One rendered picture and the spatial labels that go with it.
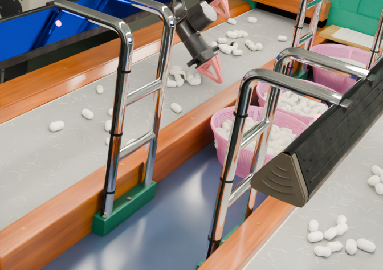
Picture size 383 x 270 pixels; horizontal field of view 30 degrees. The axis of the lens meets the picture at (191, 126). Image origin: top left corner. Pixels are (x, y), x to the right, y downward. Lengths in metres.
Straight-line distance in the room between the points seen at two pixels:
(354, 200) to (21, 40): 0.82
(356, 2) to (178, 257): 1.52
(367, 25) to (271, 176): 1.80
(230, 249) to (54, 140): 0.53
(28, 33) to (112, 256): 0.46
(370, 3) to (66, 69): 1.22
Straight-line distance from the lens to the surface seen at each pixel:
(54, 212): 1.37
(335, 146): 1.08
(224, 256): 1.32
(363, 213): 1.61
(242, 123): 1.21
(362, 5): 2.72
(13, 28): 1.27
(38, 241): 1.32
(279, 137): 1.84
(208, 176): 1.72
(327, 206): 1.59
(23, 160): 1.57
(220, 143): 1.74
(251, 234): 1.39
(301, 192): 0.96
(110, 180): 1.41
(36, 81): 1.88
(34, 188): 1.48
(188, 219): 1.55
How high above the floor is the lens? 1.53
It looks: 26 degrees down
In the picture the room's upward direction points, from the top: 10 degrees clockwise
